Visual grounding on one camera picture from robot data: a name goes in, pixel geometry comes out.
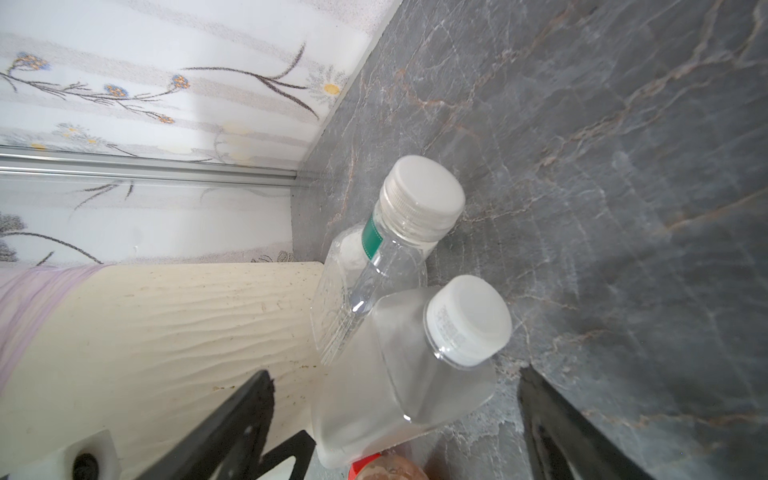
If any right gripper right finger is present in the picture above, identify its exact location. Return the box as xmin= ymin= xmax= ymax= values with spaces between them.
xmin=518 ymin=366 xmax=651 ymax=480

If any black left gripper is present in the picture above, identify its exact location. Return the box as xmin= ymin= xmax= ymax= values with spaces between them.
xmin=256 ymin=430 xmax=316 ymax=480

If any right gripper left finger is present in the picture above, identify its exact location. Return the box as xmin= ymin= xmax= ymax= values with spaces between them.
xmin=139 ymin=370 xmax=275 ymax=479

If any white red-capped bottle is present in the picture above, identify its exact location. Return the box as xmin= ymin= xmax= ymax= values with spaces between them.
xmin=347 ymin=453 xmax=429 ymax=480

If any frosted square bottle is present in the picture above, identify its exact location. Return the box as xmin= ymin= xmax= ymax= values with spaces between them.
xmin=311 ymin=275 xmax=512 ymax=469

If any clear green-band square bottle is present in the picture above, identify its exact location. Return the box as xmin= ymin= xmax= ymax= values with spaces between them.
xmin=310 ymin=155 xmax=466 ymax=366

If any cream ribbed trash bin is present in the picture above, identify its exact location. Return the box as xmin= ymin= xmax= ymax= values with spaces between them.
xmin=1 ymin=262 xmax=322 ymax=479

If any purple plastic bin liner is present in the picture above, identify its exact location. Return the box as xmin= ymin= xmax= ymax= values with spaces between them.
xmin=1 ymin=265 xmax=105 ymax=390

